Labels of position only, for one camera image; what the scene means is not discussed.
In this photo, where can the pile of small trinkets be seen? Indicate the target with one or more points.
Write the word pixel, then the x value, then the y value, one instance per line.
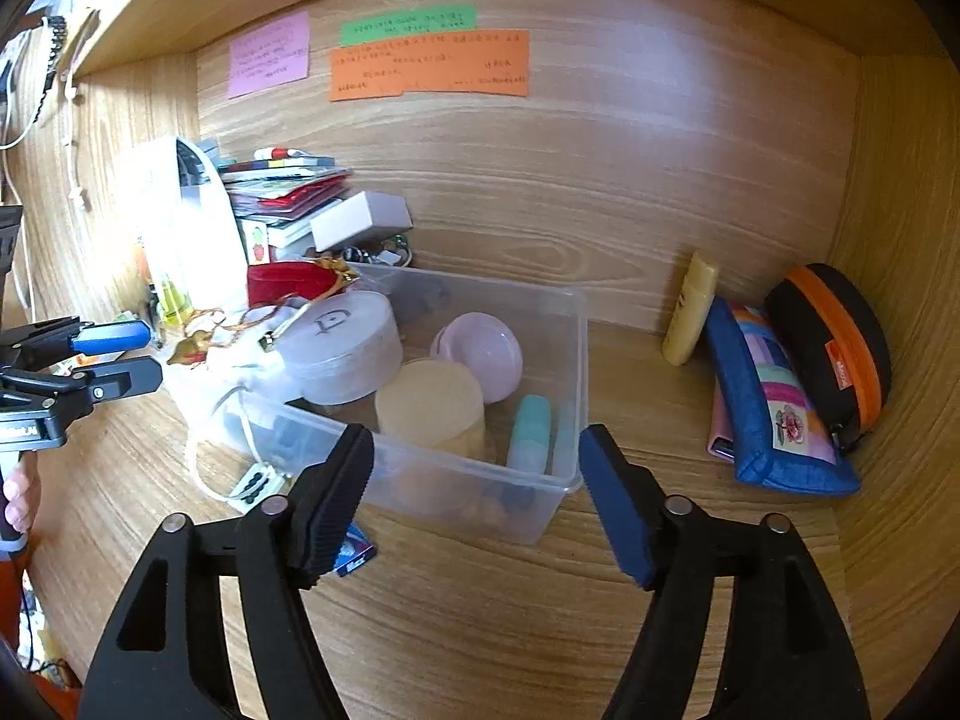
pixel 382 251

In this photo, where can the red pouch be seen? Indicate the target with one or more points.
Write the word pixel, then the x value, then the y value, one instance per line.
pixel 289 283

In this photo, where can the white round box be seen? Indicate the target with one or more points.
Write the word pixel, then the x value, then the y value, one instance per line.
pixel 337 352

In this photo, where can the white cardboard box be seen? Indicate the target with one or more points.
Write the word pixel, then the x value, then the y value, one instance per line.
pixel 360 219

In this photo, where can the person's left hand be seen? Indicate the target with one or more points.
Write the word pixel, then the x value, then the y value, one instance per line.
pixel 19 501

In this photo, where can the blue pencil case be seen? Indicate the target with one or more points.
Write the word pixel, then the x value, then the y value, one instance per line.
pixel 780 420

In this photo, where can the pink paper note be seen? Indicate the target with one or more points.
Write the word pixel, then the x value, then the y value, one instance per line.
pixel 270 52

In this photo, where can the teal small bottle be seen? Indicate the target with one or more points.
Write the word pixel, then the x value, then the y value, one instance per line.
pixel 529 431

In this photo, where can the yellow clear tube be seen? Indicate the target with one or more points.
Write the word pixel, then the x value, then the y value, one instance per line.
pixel 174 304

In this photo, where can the beige round box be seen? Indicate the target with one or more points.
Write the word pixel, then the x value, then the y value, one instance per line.
pixel 431 405

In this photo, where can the stack of books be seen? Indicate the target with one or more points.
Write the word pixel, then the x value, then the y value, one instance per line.
pixel 289 191

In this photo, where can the white cloth pouch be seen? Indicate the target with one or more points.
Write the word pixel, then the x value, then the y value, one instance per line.
pixel 240 360

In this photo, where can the red white marker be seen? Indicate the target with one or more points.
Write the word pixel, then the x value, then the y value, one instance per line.
pixel 270 154

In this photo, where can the pink flat case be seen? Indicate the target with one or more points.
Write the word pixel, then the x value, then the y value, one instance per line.
pixel 721 427

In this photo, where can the green paper note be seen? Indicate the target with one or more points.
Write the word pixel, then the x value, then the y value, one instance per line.
pixel 409 26

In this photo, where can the gold tassel charm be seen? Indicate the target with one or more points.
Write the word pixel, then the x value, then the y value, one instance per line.
pixel 187 346

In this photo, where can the black orange zip case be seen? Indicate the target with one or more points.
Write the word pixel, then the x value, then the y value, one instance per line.
pixel 832 345

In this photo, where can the fruit print box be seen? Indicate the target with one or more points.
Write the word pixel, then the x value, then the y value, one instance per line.
pixel 256 241

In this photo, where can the yellow squeeze tube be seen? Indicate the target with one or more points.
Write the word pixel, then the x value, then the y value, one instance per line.
pixel 690 307

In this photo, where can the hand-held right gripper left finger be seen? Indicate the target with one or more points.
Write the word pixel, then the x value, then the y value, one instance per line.
pixel 334 510

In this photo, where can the small blue packet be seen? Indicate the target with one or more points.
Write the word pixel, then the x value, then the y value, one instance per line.
pixel 354 551

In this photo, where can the clear plastic bin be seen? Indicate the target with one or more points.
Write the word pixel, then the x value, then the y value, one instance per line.
pixel 540 360

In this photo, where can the orange paper note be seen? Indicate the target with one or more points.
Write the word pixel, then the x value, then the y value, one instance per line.
pixel 427 67

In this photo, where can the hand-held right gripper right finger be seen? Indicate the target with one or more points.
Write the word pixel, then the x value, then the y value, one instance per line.
pixel 611 510

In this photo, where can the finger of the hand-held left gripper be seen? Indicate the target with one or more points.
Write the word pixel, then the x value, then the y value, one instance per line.
pixel 112 337
pixel 120 379

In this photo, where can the pink round case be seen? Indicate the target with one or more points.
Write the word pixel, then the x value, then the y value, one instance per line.
pixel 480 352

